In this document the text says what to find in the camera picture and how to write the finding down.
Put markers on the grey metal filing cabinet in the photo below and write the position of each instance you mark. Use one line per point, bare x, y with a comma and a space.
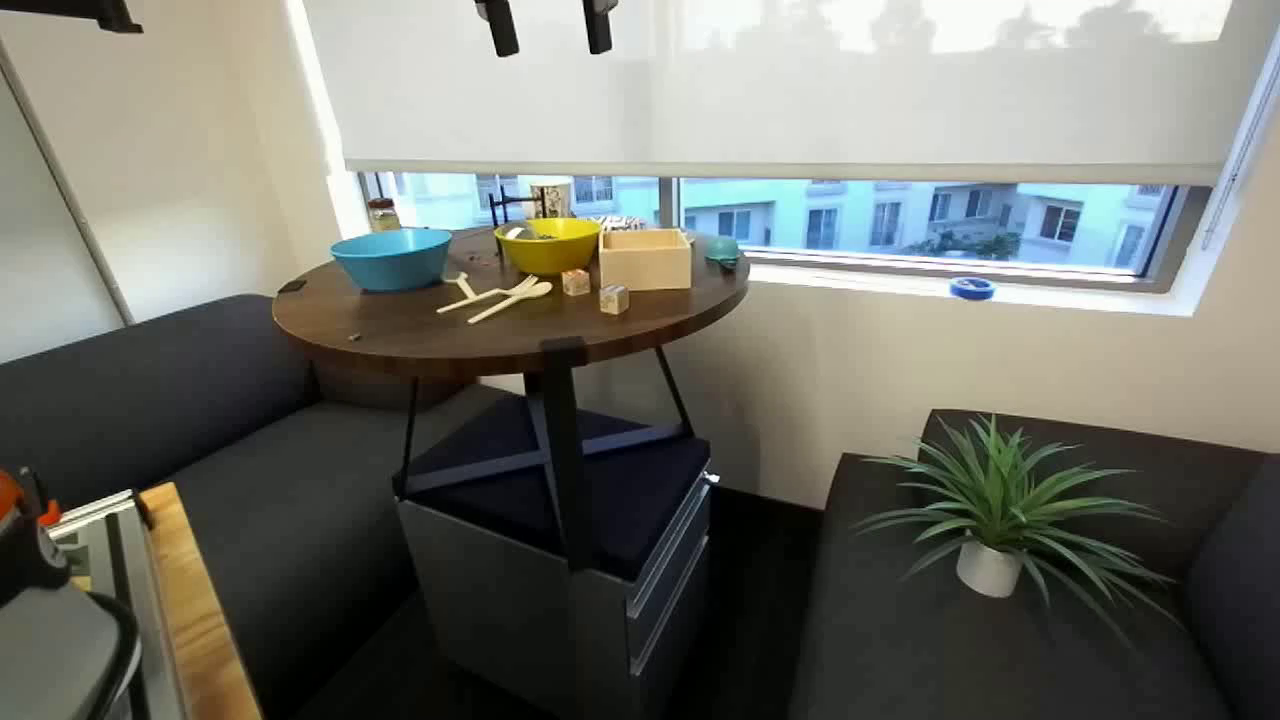
563, 624

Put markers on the light wooden board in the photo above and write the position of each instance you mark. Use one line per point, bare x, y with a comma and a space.
203, 612

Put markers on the light wooden box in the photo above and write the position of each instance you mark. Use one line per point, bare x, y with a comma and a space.
644, 263

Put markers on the orange and black clamp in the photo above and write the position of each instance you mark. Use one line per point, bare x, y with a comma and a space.
22, 532

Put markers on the green potted plant white pot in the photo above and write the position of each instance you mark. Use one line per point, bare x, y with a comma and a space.
1001, 512

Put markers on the small teal cup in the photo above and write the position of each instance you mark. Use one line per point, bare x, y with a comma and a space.
721, 250

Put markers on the long dark grey sofa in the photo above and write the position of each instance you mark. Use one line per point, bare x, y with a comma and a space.
203, 440

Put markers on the dark navy seat cushion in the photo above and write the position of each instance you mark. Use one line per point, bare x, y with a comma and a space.
626, 486

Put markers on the black metal table frame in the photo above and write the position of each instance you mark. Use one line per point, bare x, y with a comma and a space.
563, 455

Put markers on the blue tape roll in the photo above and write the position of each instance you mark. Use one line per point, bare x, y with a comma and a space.
975, 288

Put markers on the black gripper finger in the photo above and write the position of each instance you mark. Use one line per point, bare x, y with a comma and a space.
500, 25
599, 25

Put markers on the cream plastic fork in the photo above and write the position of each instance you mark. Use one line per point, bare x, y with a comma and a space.
471, 298

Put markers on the small dark bottle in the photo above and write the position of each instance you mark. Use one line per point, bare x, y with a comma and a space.
383, 215

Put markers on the dark grey sofa with plant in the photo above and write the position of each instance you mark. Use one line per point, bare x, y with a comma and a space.
1065, 643

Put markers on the window with grey frame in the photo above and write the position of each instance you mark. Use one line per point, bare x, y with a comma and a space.
920, 221

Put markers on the black overhead mount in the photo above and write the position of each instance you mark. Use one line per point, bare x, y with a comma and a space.
81, 13

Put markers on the white roller blind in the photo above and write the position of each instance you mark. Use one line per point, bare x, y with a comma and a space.
864, 83

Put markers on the wooden block with blue letter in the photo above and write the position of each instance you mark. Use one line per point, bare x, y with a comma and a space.
613, 300

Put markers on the blue bowl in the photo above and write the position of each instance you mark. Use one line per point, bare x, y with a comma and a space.
390, 256

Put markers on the wooden block with orange letter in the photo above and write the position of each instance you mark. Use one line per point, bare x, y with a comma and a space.
577, 281

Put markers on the silver aluminium frame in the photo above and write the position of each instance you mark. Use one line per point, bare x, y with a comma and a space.
100, 532

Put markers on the pale wooden knife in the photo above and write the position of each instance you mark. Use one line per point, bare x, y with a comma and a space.
461, 281

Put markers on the pale wooden spoon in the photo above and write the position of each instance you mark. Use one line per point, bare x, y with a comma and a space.
514, 300

